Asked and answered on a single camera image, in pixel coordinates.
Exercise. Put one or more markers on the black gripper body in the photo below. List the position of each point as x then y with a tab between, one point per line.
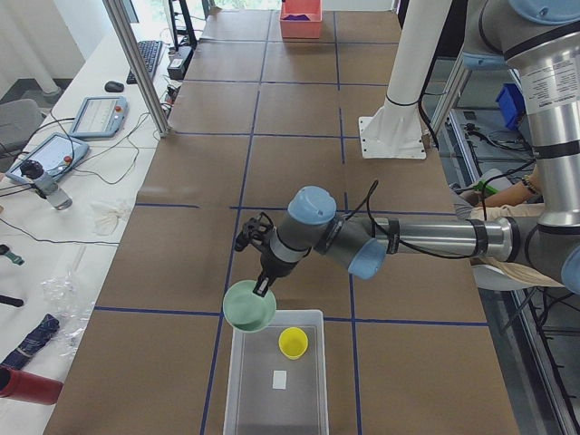
273	268

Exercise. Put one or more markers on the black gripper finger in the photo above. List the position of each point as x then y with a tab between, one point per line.
244	237
263	284

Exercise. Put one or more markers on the mint green bowl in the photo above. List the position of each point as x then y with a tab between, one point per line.
246	311

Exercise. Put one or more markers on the yellow plastic cup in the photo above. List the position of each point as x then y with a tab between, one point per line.
293	343

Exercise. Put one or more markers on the purple cloth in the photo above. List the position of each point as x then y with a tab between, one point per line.
297	17

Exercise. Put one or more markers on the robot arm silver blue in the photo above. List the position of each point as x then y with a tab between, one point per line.
540	40

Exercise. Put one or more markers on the black computer box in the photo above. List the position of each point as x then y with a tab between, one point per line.
179	63

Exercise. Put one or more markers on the white label in bin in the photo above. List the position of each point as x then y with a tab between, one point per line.
279	380

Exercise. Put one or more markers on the translucent white plastic bin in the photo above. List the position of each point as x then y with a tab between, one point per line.
268	393

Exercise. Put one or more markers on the white crumpled tissue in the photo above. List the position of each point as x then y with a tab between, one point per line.
108	214

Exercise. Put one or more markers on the teach pendant far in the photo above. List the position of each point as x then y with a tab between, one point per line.
99	117

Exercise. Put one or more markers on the teach pendant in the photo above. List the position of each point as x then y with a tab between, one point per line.
99	117
58	154

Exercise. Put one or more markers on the crumpled clear plastic wrap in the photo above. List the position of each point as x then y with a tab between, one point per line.
70	308

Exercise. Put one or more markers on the black computer mouse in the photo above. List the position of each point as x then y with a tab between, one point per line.
112	86

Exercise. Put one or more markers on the pink plastic bin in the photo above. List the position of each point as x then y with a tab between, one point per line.
301	29

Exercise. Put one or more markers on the teach pendant near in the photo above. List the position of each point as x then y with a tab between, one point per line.
58	154

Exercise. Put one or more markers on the black keyboard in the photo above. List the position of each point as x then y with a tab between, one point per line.
151	51

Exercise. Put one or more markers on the clear water bottle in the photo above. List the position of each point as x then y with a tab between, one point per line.
46	184

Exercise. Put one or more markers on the folded blue umbrella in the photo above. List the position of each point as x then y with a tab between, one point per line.
33	343

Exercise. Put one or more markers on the red bottle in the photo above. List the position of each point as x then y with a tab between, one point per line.
29	387

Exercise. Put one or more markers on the person in beige shirt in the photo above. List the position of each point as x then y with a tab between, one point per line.
511	202

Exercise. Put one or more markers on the white pedestal column base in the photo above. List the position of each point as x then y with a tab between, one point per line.
395	131

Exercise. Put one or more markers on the aluminium frame post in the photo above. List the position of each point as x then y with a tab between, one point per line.
122	27

